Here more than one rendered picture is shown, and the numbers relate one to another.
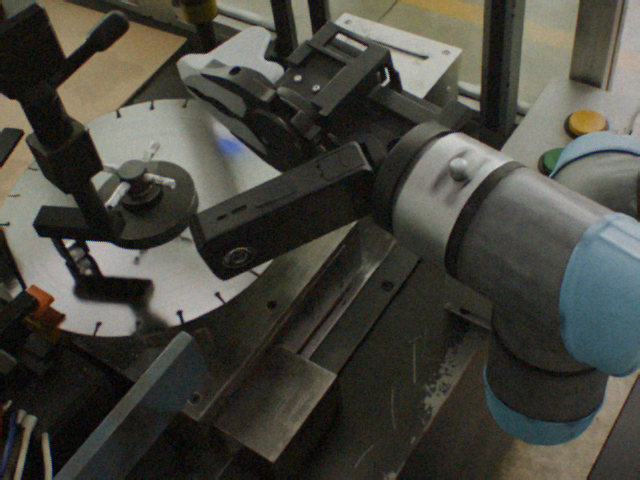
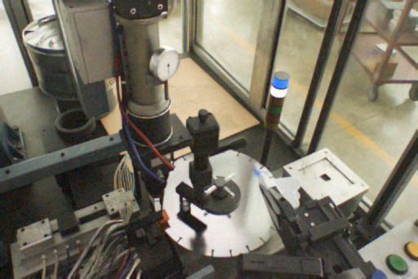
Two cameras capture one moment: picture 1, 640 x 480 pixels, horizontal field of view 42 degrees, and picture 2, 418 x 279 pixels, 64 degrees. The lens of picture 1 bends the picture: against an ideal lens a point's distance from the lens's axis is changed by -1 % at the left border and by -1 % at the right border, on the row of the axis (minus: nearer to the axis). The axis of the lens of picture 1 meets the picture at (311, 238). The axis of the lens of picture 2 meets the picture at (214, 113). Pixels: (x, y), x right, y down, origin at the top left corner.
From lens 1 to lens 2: 0.14 m
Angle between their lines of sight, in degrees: 15
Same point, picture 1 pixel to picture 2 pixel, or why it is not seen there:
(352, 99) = (326, 237)
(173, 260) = (220, 225)
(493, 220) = not seen: outside the picture
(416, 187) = not seen: outside the picture
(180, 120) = (246, 166)
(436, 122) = (359, 268)
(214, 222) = (248, 262)
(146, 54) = (242, 121)
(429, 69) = (353, 189)
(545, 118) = (397, 237)
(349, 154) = (316, 263)
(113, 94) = (224, 131)
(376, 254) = not seen: hidden behind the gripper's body
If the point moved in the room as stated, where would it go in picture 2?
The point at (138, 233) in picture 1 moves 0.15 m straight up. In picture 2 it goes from (211, 207) to (215, 166)
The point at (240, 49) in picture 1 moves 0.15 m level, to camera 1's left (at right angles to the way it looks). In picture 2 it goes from (286, 184) to (198, 161)
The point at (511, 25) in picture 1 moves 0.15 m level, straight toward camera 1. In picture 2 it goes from (397, 191) to (380, 232)
